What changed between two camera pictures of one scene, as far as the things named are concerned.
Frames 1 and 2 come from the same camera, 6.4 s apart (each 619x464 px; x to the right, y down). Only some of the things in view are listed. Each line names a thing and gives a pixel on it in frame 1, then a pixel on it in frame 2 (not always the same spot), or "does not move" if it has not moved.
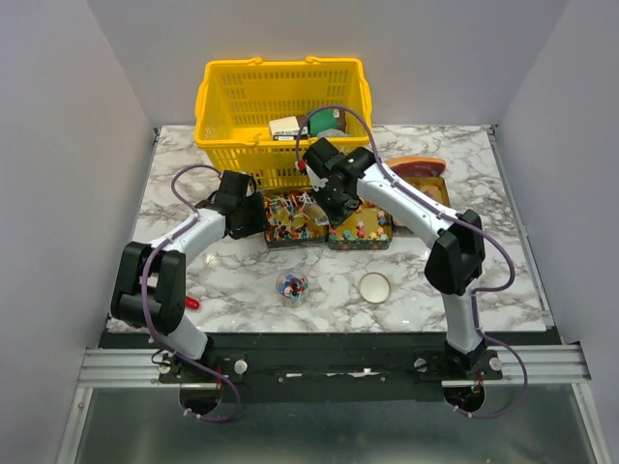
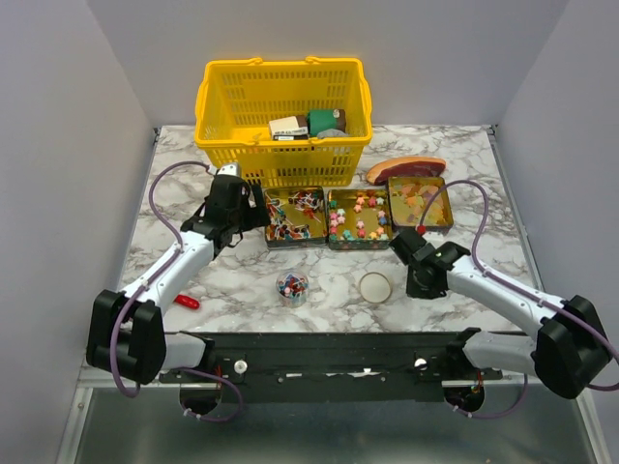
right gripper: [336, 217] to [422, 292]
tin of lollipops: [287, 225] does not move
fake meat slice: [417, 165] does not move
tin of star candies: [371, 227] does not move
